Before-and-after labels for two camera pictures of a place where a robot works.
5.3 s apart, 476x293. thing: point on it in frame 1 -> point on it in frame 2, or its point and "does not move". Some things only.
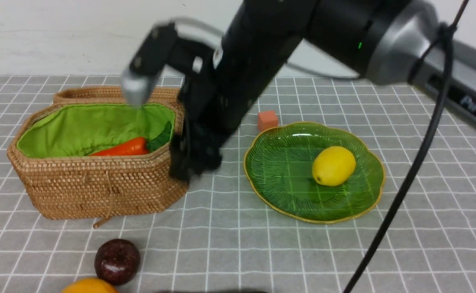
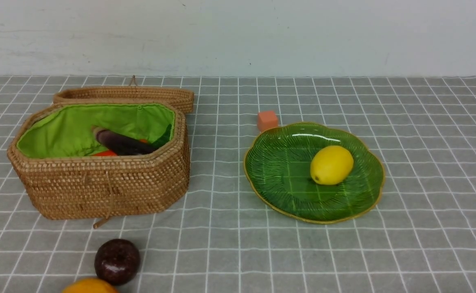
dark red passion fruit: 116,261 does not move
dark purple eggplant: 210,291 -> 120,145
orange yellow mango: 90,285 does not move
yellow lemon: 333,166 does not move
